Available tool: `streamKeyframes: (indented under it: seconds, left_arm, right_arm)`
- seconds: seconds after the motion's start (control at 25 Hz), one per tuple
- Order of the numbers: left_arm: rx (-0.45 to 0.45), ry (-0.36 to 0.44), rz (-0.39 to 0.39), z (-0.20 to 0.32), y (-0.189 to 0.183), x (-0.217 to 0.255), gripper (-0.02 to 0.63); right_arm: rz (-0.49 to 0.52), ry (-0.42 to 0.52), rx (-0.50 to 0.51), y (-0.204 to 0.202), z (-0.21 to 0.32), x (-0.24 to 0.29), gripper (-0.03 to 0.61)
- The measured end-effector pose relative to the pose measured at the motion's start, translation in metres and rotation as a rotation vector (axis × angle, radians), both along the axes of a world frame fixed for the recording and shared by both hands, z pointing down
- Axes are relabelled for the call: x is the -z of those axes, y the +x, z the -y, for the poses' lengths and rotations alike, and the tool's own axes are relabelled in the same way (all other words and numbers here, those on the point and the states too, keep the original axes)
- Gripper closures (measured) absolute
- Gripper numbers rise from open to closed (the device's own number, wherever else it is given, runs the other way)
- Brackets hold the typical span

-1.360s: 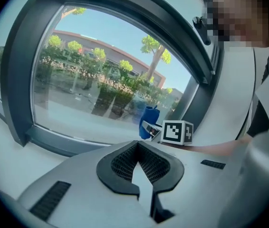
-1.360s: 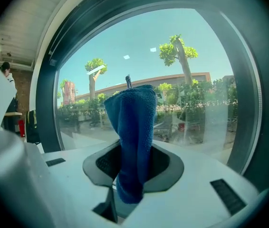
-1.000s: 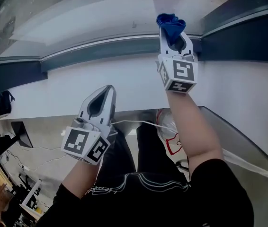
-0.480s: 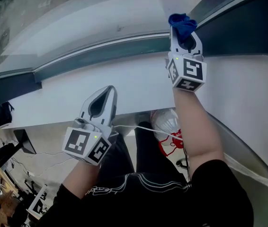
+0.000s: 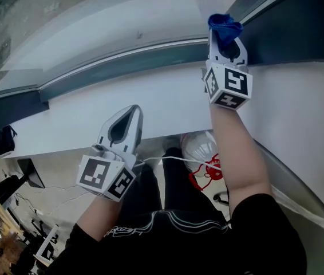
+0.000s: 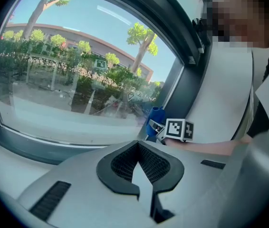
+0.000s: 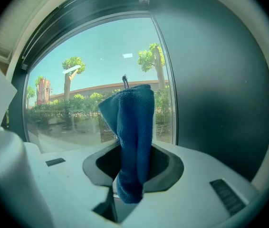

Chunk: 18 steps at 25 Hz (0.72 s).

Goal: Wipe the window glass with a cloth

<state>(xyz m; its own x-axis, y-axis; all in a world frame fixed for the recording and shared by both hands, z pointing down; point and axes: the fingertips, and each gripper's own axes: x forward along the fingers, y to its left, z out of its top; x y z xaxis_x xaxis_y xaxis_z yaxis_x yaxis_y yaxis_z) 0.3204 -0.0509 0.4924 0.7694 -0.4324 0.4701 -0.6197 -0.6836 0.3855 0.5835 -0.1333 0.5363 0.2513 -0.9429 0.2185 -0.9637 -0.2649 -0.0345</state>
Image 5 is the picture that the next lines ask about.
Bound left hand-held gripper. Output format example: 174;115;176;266
76;105;144;202

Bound person's black trousers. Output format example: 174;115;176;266
118;147;228;231

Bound person's left grey shoe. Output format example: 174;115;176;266
161;135;181;151

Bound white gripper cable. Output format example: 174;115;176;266
135;155;222;171

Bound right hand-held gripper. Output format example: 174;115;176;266
200;28;254;111

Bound white window sill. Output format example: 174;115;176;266
0;60;324;234

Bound person's right forearm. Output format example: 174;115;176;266
210;103;273;214

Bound clear window glass pane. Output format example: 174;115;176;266
0;0;251;97

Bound person's black printed t-shirt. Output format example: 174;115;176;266
46;193;307;275

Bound person's left forearm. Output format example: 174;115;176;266
76;195;123;242

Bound blue cloth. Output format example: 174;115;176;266
207;13;244;53

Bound black monitor stand base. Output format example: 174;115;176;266
0;158;46;203

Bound dark window frame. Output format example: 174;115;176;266
0;0;324;139

